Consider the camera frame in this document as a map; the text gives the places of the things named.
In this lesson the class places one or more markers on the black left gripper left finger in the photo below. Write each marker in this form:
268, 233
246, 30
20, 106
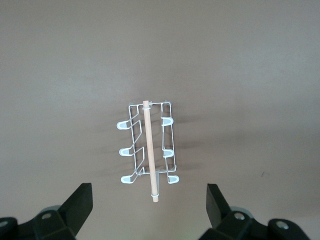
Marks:
62, 220

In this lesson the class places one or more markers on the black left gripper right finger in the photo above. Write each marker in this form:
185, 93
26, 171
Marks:
232, 222

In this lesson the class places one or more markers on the brown table cover sheet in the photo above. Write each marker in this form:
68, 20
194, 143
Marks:
75, 75

